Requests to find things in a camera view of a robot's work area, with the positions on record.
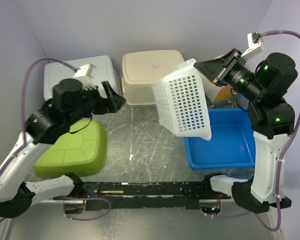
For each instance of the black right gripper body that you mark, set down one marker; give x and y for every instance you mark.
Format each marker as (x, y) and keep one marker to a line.
(238, 75)

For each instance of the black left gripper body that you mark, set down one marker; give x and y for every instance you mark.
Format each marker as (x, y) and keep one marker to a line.
(98, 105)

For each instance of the cream perforated basket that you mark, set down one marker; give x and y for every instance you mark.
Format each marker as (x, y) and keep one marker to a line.
(140, 70)

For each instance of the green plastic tub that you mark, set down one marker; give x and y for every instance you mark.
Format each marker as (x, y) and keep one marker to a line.
(81, 153)

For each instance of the white translucent plastic bin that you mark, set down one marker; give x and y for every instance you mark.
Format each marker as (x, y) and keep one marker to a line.
(55, 72)

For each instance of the blue plastic tub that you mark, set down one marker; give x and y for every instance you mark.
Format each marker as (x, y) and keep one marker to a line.
(232, 144)

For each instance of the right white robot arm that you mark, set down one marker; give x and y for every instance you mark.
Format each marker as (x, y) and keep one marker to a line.
(272, 121)

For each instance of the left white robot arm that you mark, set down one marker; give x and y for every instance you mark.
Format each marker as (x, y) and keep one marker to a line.
(69, 104)

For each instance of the cream cylindrical bucket orange rim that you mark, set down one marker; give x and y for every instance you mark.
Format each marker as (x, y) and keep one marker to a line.
(218, 96)

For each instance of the brass pencil-like rod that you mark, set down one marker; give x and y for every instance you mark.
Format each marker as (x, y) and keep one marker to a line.
(112, 192)

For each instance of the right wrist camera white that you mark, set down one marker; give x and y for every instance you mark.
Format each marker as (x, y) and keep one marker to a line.
(255, 45)

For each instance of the aluminium rail frame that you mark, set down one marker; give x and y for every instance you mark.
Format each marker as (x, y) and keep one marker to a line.
(132, 217)

